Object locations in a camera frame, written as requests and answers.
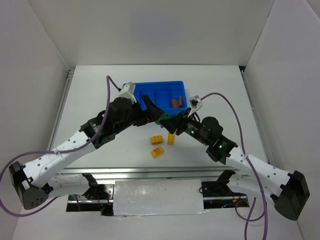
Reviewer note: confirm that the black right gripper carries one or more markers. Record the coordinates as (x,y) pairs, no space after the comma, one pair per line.
(182,122)

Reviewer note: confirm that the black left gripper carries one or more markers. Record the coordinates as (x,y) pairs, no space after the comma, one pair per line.
(141,114)

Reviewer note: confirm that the green lego brick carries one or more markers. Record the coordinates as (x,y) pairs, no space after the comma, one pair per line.
(163,117)

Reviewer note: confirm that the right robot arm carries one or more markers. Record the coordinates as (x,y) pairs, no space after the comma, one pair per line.
(287,191)

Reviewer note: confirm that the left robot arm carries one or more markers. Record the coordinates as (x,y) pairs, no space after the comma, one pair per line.
(34,181)

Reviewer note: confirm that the yellow lego plate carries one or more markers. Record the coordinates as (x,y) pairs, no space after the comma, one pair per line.
(170,139)

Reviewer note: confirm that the yellow lego brick upper left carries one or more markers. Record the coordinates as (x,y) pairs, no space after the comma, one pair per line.
(156,140)

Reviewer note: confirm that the yellow lego brick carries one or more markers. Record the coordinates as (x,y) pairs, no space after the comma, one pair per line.
(157,152)
(156,140)

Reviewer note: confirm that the blue divided plastic bin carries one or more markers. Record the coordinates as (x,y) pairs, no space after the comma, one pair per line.
(161,93)

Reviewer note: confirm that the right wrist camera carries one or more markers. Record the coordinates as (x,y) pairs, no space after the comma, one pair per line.
(195,104)

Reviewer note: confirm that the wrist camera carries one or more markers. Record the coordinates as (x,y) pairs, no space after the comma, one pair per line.
(127,92)
(195,104)

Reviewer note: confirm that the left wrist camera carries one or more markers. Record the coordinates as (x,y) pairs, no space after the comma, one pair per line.
(127,92)

